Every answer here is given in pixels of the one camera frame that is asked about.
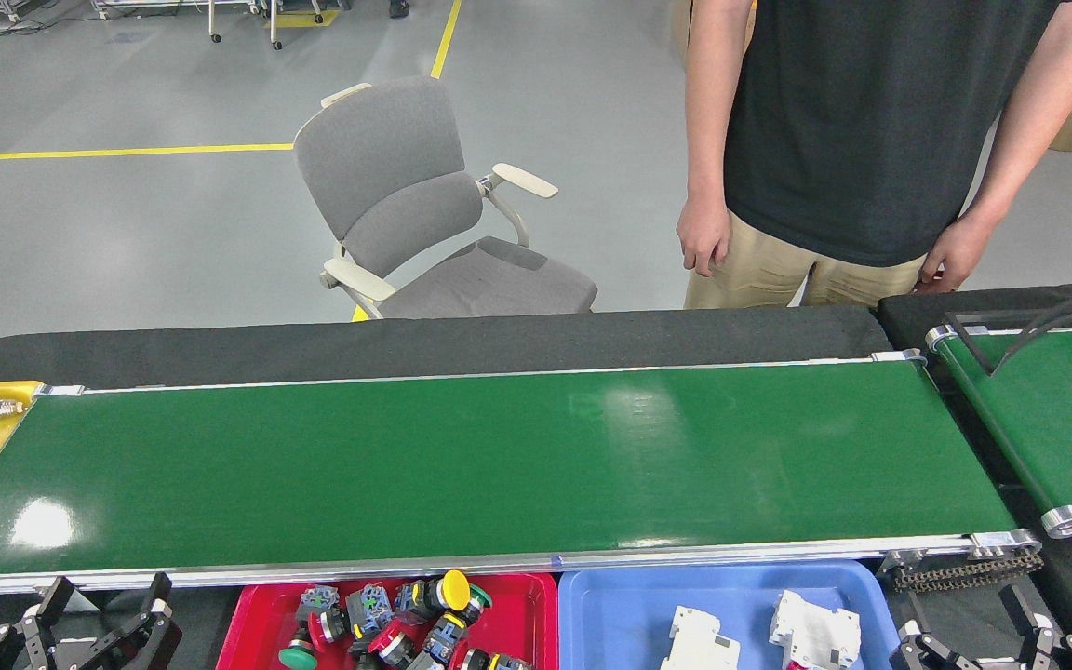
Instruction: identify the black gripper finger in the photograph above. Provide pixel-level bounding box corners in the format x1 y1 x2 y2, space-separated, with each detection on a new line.
890 593 979 670
0 575 76 670
1001 584 1072 670
80 572 183 670

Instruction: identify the white circuit breaker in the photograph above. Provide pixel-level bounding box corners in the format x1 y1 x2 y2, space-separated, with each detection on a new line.
660 605 742 670
769 590 863 670

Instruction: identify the yellow mushroom push button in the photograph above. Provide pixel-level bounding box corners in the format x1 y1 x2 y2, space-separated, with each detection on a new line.
394 569 472 624

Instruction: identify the red plastic tray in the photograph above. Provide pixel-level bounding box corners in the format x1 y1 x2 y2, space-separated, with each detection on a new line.
216 572 559 670

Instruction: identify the green feeder conveyor belt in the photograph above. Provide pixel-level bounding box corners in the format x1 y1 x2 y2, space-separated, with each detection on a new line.
925 324 1072 539

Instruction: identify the blue plastic tray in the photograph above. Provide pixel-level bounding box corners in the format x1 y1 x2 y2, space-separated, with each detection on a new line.
557 560 902 670

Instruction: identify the person's left hand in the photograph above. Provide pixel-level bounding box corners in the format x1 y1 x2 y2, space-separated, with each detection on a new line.
915 219 995 295

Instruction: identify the person's right hand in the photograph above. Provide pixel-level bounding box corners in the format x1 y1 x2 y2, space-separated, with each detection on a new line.
677 195 732 278

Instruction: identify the person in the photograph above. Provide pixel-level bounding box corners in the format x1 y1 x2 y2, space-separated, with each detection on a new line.
676 0 1072 311

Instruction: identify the grey office chair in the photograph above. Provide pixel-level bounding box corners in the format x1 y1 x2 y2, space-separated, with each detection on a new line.
293 76 599 320

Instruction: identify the white wheeled stand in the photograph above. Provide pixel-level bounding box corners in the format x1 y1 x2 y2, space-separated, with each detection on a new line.
208 0 325 50

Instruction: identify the black drive chain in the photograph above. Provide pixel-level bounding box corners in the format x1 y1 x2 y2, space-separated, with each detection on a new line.
890 554 1046 594

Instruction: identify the black angle guide frame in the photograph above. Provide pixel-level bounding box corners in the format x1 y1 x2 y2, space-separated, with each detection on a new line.
944 312 1072 377

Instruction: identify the black cable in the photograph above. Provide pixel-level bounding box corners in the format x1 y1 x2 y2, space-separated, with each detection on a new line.
993 287 1072 375

